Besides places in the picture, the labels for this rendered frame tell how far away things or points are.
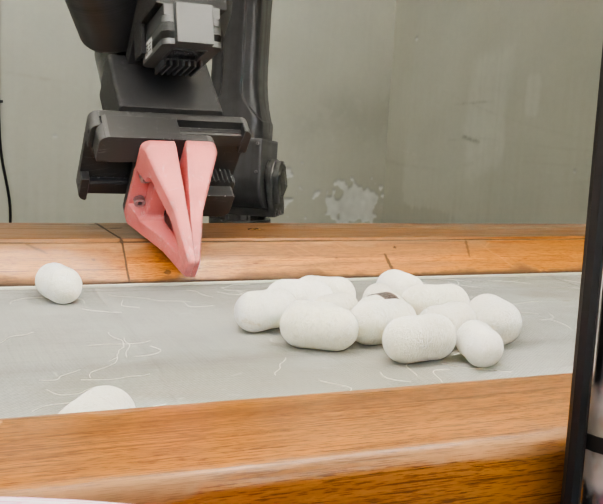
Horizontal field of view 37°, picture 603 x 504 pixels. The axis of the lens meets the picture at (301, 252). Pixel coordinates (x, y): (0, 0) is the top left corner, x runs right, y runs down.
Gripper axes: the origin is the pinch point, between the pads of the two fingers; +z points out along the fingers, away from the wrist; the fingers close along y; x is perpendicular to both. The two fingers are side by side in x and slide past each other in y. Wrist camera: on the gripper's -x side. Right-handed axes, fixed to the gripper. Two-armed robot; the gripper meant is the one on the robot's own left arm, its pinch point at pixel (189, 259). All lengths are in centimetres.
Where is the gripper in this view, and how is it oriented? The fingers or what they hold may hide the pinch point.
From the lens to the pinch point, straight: 53.8
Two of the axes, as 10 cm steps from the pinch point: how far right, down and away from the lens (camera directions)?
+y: 9.1, -0.1, 4.0
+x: -3.0, 6.6, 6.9
